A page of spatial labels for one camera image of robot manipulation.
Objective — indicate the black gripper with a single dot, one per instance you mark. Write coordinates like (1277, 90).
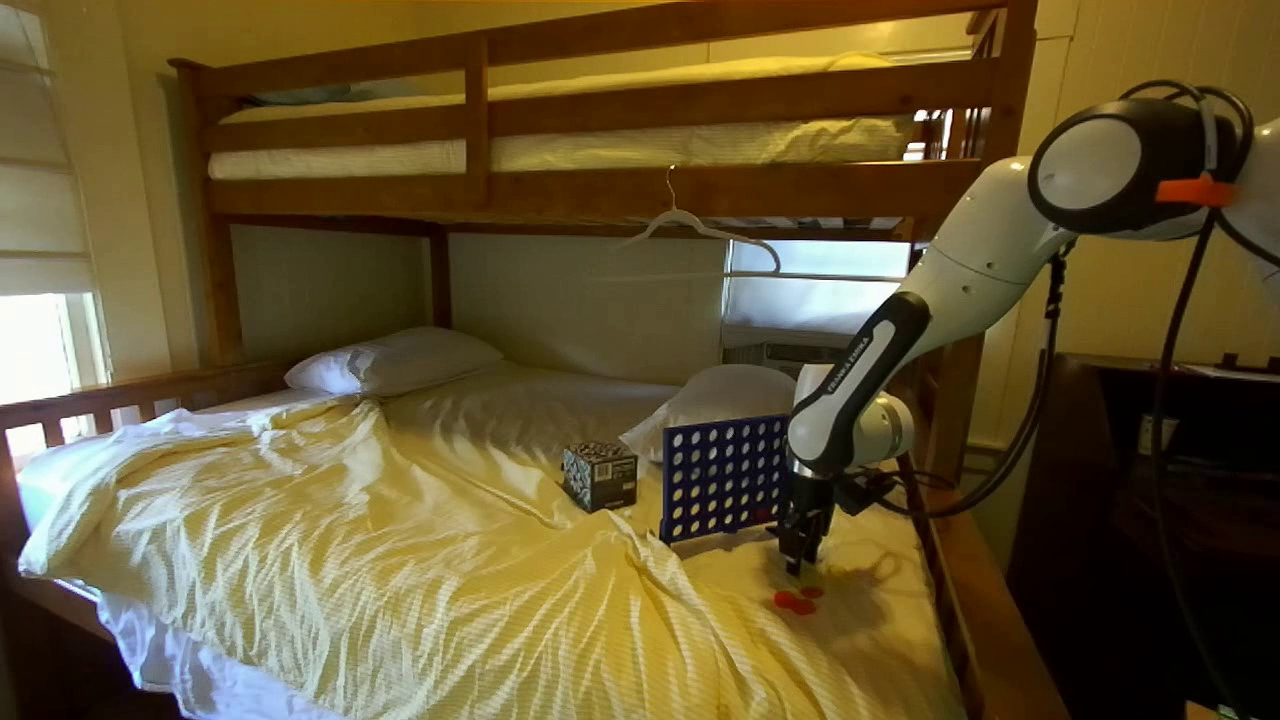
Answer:
(805, 501)

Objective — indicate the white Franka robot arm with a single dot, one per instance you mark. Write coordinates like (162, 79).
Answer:
(974, 264)

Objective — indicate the blue connect four grid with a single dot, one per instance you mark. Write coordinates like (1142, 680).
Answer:
(721, 481)

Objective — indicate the black white patterned box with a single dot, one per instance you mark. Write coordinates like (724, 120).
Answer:
(597, 479)

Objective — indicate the bright window pane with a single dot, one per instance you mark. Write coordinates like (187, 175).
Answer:
(813, 287)

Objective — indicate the dark wooden dresser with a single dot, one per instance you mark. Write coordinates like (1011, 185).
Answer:
(1107, 585)

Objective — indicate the white clothes hanger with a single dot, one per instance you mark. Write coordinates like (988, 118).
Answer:
(695, 224)

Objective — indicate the yellow bed sheet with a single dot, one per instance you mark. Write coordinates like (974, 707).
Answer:
(403, 560)

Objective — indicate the white bunk mattress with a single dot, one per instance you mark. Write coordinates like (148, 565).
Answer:
(602, 148)

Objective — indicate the flat white pillow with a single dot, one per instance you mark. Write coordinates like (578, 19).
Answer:
(384, 363)

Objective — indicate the white mattress sheet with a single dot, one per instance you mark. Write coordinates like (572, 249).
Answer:
(187, 666)

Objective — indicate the window with white blind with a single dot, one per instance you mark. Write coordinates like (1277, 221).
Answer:
(40, 201)

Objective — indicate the wooden bunk bed frame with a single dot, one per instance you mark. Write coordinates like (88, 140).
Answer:
(602, 196)

